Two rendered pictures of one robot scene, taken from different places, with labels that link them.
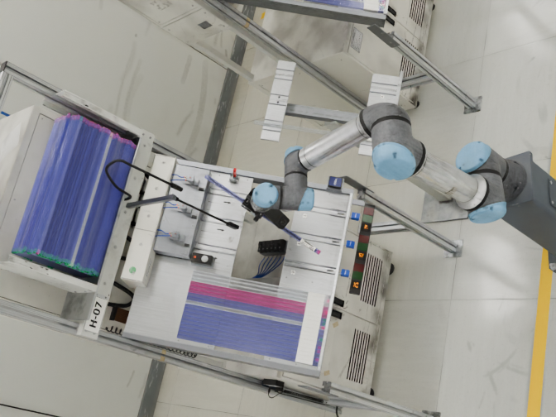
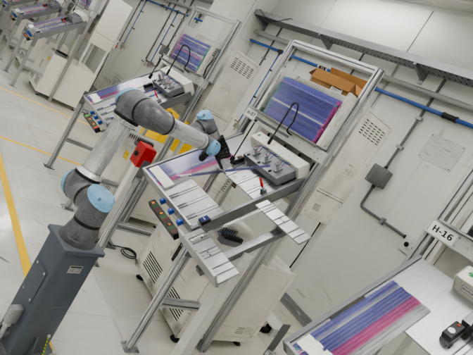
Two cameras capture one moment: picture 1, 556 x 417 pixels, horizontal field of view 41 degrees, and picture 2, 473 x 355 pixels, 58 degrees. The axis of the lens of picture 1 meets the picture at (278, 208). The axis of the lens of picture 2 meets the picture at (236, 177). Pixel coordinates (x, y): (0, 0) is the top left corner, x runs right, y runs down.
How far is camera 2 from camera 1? 2.86 m
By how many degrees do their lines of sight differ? 70
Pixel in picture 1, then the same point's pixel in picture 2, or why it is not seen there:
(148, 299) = (245, 144)
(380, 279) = (170, 311)
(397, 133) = (133, 94)
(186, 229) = (256, 158)
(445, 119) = not seen: outside the picture
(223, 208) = (253, 182)
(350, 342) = (160, 262)
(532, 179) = (55, 234)
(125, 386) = not seen: hidden behind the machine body
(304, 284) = (180, 186)
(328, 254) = (179, 201)
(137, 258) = (262, 138)
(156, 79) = not seen: outside the picture
